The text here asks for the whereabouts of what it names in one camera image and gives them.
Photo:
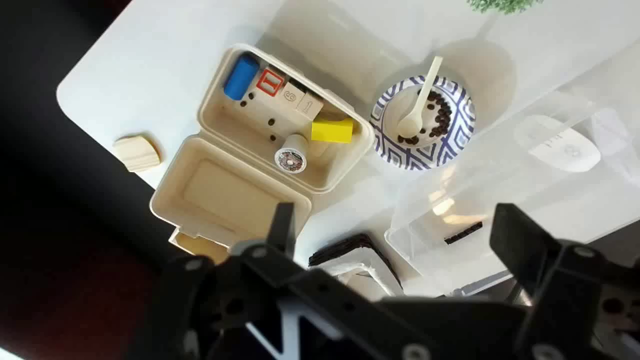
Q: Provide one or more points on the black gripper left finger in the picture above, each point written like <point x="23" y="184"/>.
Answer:
<point x="281" y="232"/>

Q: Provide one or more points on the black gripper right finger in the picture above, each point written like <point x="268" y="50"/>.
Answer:
<point x="524" y="246"/>

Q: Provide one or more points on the black white napkin tray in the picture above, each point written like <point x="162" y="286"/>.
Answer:
<point x="359" y="264"/>

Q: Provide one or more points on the beige clamshell food pack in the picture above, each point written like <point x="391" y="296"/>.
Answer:
<point x="222" y="183"/>

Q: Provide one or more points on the coffee pod cup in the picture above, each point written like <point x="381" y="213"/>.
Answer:
<point x="291" y="157"/>

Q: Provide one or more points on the small green potted plant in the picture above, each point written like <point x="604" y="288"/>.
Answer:
<point x="503" y="6"/>

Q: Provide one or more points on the blue patterned bowl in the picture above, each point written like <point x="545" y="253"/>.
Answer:
<point x="395" y="101"/>

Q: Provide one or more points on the white plastic spoon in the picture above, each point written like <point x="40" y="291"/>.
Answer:
<point x="413" y="119"/>

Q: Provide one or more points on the coffee beans in bowl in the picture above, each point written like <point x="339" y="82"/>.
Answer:
<point x="434" y="120"/>

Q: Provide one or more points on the small wooden box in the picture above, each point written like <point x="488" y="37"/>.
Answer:
<point x="200" y="246"/>

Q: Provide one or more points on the blue block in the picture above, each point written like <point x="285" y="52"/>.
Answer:
<point x="240" y="76"/>

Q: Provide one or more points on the red white block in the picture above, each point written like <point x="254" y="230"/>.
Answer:
<point x="270" y="80"/>

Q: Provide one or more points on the clear plastic bin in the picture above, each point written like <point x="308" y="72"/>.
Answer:
<point x="568" y="160"/>

